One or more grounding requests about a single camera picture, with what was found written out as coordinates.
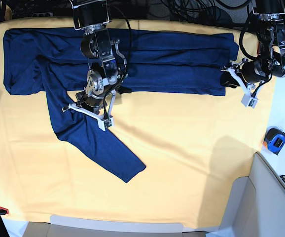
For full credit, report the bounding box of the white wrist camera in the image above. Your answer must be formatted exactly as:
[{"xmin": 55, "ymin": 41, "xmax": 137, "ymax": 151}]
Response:
[
  {"xmin": 62, "ymin": 90, "xmax": 116, "ymax": 131},
  {"xmin": 241, "ymin": 94, "xmax": 258, "ymax": 108}
]

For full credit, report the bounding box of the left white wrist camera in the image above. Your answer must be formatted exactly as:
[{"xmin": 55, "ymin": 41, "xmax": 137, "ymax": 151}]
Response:
[{"xmin": 241, "ymin": 94, "xmax": 258, "ymax": 108}]

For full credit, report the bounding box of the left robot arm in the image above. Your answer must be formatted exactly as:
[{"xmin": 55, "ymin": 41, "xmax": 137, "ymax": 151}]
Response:
[{"xmin": 220, "ymin": 0, "xmax": 285, "ymax": 98}]

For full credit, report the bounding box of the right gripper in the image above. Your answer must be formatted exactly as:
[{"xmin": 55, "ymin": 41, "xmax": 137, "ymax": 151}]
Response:
[{"xmin": 76, "ymin": 91, "xmax": 107, "ymax": 115}]

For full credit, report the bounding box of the white cardboard box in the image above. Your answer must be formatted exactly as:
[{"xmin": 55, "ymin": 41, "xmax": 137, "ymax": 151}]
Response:
[
  {"xmin": 23, "ymin": 215, "xmax": 207, "ymax": 237},
  {"xmin": 206, "ymin": 152, "xmax": 285, "ymax": 237}
]

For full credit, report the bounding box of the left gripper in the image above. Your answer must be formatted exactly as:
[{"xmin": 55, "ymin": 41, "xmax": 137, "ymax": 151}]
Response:
[{"xmin": 220, "ymin": 61, "xmax": 255, "ymax": 95}]

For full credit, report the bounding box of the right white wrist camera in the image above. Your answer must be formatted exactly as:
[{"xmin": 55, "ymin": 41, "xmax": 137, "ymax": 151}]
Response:
[{"xmin": 62, "ymin": 90, "xmax": 116, "ymax": 131}]

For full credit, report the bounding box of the blue tape measure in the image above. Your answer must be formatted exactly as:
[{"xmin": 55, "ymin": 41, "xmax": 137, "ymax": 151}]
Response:
[{"xmin": 263, "ymin": 127, "xmax": 285, "ymax": 155}]

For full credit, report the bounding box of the blue long-sleeve shirt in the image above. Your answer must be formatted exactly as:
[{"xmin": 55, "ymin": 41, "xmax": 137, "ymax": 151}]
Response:
[{"xmin": 3, "ymin": 28, "xmax": 239, "ymax": 182}]

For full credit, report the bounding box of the yellow table cloth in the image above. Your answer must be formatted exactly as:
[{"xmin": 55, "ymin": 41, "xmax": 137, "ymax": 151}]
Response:
[{"xmin": 0, "ymin": 17, "xmax": 276, "ymax": 229}]

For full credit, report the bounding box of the white cardboard box bottom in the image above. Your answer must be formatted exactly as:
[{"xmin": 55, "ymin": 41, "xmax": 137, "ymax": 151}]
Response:
[{"xmin": 23, "ymin": 215, "xmax": 207, "ymax": 237}]

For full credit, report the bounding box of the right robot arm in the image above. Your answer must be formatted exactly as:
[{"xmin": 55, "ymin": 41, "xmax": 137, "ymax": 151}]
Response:
[{"xmin": 70, "ymin": 0, "xmax": 129, "ymax": 118}]

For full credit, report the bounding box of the red clamp top right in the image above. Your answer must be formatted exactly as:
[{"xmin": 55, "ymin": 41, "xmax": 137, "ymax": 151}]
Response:
[{"xmin": 257, "ymin": 42, "xmax": 261, "ymax": 56}]

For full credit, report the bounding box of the white cardboard box right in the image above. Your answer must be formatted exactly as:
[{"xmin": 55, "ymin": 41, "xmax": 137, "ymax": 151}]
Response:
[{"xmin": 206, "ymin": 152, "xmax": 285, "ymax": 237}]

